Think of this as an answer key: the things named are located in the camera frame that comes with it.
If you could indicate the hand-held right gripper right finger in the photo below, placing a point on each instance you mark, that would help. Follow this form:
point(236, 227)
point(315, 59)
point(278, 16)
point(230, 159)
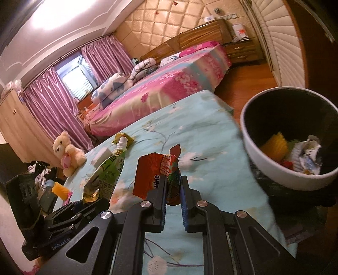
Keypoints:
point(184, 214)

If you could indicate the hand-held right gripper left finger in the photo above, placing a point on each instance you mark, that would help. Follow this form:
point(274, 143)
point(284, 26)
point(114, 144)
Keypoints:
point(163, 209)

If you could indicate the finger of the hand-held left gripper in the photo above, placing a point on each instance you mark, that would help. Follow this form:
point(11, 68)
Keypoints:
point(66, 210)
point(95, 210)

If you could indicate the orange snack packet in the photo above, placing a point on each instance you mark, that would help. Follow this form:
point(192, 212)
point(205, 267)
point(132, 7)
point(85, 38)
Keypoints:
point(150, 172)

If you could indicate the green drink pouch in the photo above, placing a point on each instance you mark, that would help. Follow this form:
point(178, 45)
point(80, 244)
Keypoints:
point(111, 169)

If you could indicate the white waste bin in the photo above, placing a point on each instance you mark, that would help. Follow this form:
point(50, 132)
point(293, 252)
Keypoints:
point(264, 164)

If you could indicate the yellow foam fruit net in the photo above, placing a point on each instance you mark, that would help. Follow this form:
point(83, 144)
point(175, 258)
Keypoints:
point(274, 145)

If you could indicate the red snack wrapper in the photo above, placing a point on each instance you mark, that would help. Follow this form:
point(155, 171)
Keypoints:
point(288, 164)

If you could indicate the silver wrapper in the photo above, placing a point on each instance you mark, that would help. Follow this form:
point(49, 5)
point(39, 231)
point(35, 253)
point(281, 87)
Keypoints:
point(306, 156)

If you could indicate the black white patterned cloth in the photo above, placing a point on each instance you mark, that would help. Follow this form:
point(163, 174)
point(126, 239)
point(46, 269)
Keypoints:
point(39, 172)

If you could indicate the white foam block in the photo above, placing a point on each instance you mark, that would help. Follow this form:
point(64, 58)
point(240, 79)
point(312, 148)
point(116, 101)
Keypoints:
point(101, 157)

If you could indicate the cream teddy bear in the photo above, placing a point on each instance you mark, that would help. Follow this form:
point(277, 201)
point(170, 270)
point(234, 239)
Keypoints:
point(70, 153)

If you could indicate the gold wrapper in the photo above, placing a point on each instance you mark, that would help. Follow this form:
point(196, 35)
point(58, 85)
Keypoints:
point(130, 138)

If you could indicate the light wooden cabinet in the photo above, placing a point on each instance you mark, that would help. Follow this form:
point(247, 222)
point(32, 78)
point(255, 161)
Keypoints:
point(13, 124)

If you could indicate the teal floral tablecloth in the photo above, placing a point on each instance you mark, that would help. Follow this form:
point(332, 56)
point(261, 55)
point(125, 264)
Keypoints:
point(206, 127)

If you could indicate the pink curtain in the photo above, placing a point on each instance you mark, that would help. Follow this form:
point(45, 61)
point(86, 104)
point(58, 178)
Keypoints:
point(52, 111)
point(105, 58)

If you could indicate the clear plastic bags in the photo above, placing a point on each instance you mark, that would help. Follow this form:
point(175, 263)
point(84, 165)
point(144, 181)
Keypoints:
point(12, 87)

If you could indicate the grey white folded quilt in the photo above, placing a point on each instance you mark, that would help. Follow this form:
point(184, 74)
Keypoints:
point(111, 90)
point(142, 68)

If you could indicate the pink floral bed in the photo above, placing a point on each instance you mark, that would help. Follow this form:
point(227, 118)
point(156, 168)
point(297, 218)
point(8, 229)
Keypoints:
point(171, 87)

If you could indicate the window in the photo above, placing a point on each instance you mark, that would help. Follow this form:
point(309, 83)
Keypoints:
point(76, 82)

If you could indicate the white pillow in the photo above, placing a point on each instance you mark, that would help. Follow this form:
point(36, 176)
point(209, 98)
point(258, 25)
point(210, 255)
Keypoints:
point(171, 58)

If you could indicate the pink pillow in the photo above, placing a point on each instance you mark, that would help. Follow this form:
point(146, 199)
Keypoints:
point(198, 49)

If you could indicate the wooden nightstand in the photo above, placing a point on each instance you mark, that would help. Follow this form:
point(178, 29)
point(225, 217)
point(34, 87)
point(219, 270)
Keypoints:
point(244, 51)

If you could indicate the wooden bed headboard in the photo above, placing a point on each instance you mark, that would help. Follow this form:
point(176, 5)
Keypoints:
point(200, 34)

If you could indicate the white box with red label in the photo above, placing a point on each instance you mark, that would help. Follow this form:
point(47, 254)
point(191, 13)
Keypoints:
point(239, 31)

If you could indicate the white louvered wardrobe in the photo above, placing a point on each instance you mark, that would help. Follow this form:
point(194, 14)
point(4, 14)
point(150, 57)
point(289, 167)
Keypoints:
point(280, 39)

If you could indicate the brown wooden door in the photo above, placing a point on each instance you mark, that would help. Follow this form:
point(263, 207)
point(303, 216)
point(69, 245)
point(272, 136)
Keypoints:
point(317, 53)

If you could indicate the white wall control panel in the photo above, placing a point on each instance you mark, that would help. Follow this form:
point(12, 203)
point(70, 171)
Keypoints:
point(209, 19)

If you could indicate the wall switch strip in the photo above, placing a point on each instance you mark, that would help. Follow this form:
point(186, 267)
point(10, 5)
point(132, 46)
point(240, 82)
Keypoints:
point(226, 15)

